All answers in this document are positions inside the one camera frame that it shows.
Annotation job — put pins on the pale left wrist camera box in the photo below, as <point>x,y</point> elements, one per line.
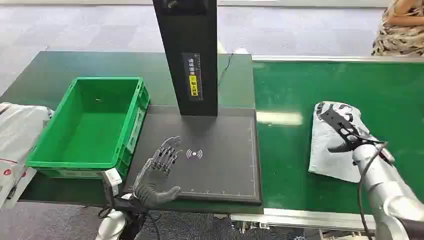
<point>112,180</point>

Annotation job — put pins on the black scanner base plate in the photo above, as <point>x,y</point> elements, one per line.
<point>218,172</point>

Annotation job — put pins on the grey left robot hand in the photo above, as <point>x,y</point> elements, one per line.
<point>155,185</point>

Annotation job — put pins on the white parcel with red marks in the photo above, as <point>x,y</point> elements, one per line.
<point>11,180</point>

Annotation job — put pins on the white crate label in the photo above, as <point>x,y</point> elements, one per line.
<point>136,130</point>

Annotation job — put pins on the person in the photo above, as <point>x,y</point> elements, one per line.
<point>400,30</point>

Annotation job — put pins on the white plastic parcel bag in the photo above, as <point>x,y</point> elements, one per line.
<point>20,129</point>

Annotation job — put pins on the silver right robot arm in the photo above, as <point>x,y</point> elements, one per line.
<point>387,188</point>

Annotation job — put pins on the grey plastic parcel bag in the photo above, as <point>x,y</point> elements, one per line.
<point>331,162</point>

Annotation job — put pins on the green plastic crate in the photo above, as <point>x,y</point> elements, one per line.
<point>92,132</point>

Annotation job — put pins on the green conveyor belt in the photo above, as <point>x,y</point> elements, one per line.
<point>285,159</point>

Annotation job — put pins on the black scanner column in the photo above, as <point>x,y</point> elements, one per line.
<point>188,33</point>

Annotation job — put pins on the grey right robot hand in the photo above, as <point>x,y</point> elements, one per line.
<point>346,132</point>

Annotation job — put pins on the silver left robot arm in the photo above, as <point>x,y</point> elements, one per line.
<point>111,227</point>

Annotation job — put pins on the black and yellow column label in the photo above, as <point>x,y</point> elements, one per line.
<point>192,76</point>

